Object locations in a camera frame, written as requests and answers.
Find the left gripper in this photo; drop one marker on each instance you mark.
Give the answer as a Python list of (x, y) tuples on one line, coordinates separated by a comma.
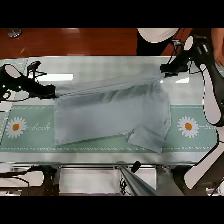
[(46, 92)]

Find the pale grey T-shirt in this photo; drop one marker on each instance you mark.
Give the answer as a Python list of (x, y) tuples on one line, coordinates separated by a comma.
[(110, 116)]

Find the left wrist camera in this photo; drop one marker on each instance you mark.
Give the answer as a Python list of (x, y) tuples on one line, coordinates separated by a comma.
[(34, 65)]

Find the person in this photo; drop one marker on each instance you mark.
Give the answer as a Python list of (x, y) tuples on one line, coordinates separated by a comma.
[(150, 46)]

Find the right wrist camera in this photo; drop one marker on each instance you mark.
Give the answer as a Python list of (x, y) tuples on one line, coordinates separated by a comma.
[(178, 43)]

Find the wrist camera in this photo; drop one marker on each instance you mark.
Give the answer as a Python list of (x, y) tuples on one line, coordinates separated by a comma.
[(34, 65), (178, 43)]

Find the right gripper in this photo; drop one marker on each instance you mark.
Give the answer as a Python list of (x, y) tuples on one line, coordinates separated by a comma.
[(174, 68)]

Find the person's forearm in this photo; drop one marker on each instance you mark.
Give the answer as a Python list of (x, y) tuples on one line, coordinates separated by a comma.
[(220, 46)]

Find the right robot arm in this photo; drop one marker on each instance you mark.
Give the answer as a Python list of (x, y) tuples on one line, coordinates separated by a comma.
[(213, 96)]

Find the silver frame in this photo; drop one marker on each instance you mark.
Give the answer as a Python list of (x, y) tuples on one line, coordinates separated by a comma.
[(140, 187)]

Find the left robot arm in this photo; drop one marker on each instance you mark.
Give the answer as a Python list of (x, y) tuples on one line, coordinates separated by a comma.
[(7, 82)]

